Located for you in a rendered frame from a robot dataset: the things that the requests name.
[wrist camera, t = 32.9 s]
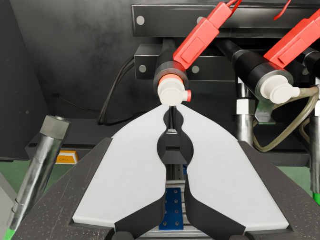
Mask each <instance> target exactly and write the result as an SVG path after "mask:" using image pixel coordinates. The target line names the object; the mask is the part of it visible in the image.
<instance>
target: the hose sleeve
mask: <svg viewBox="0 0 320 240"><path fill-rule="evenodd" d="M63 141H64V140H62V139H57V138H53V137H49V136H47V135H44V134H41V137H40V139H39V142H38V144H37V146H36V148H35V152H34V154H33V155H32V157H31V162H30V164H29V167H28V170H27V172H26V175H25V177H24V180H23V182H22V185H21V187H20V190H19V193H18V195H17V197H16V199H15V201H14V205H13V207H12V208H11V211H10V215H9V218H8V220H7V223H6V225H7V227H8V228H9V229H10V230H14V231H16V230H17V228H18V227H19V225H20V224H21V222H22V221H23V220H24V218H25V217H26V215H27V214H28V213H29V211H30V210H31V209H32V207H33V206H34V205H35V204H36V202H37V201H38V200H39V199H40V198H41V197H42V195H43V193H44V191H45V188H46V185H47V183H48V180H49V178H50V175H51V172H52V170H53V167H54V164H55V163H56V161H57V157H58V155H59V153H60V149H61V146H62V144H63Z"/></svg>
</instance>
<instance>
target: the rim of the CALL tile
mask: <svg viewBox="0 0 320 240"><path fill-rule="evenodd" d="M59 155H65V156H73V158H74V161H75V163H56V164H76V163H77V159H76V156H75V153H59Z"/></svg>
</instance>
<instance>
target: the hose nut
mask: <svg viewBox="0 0 320 240"><path fill-rule="evenodd" d="M71 125H72V122H69V121H67V120H66V119H65V118H63V117H60V116H55V117H54V116H49V115H46V118H45V120H44V123H43V125H42V127H41V130H40V133H42V134H44V135H47V136H49V137H53V138H57V139H62V140H63V139H66V138H67V136H68V133H69V131H70V128H71Z"/></svg>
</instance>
